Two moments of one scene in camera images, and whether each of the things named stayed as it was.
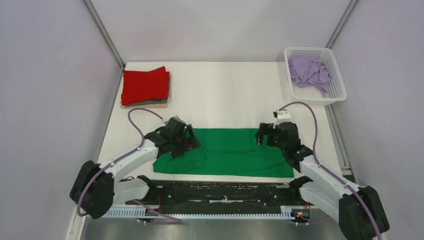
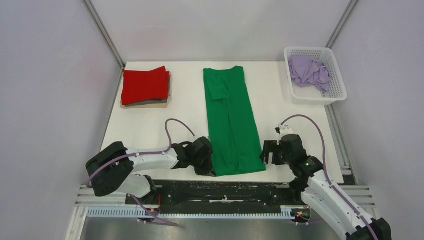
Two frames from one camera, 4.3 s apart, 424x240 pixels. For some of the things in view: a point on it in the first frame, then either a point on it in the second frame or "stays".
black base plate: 216,197 stays
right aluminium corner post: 336,33 stays
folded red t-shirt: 139,86 stays
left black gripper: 189,143 -> 207,170
